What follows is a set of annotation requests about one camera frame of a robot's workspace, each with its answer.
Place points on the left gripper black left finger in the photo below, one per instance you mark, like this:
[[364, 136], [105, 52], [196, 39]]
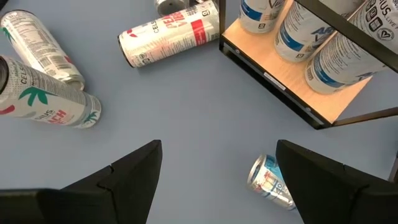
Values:
[[136, 186]]

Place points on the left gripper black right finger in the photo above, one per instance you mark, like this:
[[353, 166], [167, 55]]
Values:
[[317, 186]]

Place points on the blue silver Red Bull can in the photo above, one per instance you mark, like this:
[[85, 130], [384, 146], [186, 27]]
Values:
[[267, 183]]

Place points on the wooden shelf black metal frame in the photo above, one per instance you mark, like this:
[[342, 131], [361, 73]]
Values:
[[280, 71]]

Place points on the white Celsius Peach Vibe can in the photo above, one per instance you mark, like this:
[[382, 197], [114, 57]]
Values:
[[168, 34], [37, 43], [53, 99]]

